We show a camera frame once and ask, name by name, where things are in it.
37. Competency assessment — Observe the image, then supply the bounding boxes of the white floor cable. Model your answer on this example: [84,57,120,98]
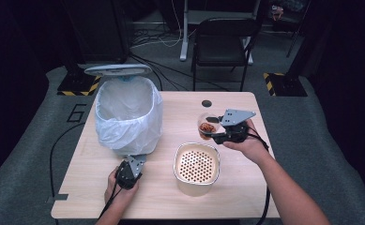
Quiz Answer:
[129,0,185,50]

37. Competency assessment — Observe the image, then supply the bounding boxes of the clear plastic cup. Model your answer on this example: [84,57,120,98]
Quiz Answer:
[197,112,222,141]

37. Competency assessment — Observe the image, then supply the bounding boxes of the person's right hand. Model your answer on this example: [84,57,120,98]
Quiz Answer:
[222,119,267,166]

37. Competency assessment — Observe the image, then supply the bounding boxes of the pedal trash can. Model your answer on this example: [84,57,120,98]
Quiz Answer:
[84,63,164,158]

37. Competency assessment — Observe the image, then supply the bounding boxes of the dark metal stand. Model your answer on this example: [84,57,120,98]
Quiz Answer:
[284,0,313,59]

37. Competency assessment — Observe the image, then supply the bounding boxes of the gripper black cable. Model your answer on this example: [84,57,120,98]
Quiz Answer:
[247,130,272,225]
[98,179,124,220]

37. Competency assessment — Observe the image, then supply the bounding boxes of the black floor cable bundle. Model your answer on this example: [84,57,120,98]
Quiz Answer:
[128,27,232,93]

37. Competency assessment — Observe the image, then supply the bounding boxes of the person's left hand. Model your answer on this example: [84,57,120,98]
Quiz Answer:
[104,167,140,204]

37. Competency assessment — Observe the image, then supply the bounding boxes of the white perforated strainer bin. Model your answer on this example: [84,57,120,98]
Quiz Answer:
[173,142,221,198]

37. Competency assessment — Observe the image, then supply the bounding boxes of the black folding chair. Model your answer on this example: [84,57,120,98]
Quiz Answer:
[190,17,263,93]

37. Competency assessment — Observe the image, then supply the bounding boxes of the grey floor mat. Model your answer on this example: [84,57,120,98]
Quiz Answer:
[0,64,365,225]

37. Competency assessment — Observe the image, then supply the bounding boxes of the reddish-brown food scraps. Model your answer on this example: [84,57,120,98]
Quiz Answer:
[199,122,218,134]

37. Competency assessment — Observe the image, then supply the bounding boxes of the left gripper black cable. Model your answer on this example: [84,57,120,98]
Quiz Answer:
[98,179,124,220]

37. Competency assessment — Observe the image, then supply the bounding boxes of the white desk frame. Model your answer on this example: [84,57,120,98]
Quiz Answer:
[178,0,261,66]

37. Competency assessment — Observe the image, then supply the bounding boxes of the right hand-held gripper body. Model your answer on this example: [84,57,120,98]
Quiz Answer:
[213,108,257,145]

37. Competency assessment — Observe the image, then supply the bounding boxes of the long black floor cable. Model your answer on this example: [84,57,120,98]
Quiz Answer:
[49,121,86,199]

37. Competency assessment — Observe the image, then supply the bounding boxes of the black stand base striped edge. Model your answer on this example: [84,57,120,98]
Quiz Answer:
[56,74,102,97]
[263,71,309,98]

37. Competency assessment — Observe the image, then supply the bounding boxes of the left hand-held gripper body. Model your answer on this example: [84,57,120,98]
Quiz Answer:
[114,154,147,191]

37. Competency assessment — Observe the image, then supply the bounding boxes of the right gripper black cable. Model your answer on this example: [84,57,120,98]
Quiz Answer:
[247,130,272,225]

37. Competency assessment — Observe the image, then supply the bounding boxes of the white translucent trash bag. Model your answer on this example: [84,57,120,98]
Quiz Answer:
[94,75,164,157]

